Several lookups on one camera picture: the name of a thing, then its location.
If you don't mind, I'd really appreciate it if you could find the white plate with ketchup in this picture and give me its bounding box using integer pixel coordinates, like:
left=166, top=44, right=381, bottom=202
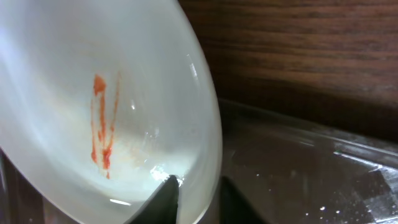
left=1, top=0, right=222, bottom=223

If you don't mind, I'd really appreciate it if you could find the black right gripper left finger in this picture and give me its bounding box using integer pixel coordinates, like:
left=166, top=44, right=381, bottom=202
left=125, top=175, right=179, bottom=224

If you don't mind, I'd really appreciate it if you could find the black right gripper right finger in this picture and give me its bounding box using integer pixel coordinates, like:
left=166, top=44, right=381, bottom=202
left=219, top=177, right=267, bottom=224

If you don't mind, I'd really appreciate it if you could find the brown serving tray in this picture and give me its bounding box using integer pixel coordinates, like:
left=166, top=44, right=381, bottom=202
left=1, top=100, right=397, bottom=223

